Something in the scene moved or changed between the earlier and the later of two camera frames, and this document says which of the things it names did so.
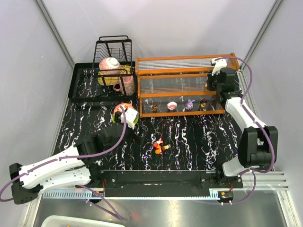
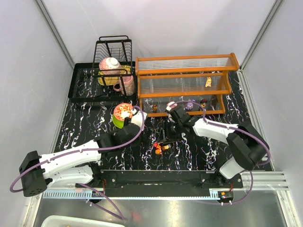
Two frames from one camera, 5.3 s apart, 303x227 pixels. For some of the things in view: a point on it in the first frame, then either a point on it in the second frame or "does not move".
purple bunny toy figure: [189, 105] does not move
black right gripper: [211, 79] -> [172, 130]
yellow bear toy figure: [158, 151] does not move
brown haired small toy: [155, 108] does not move
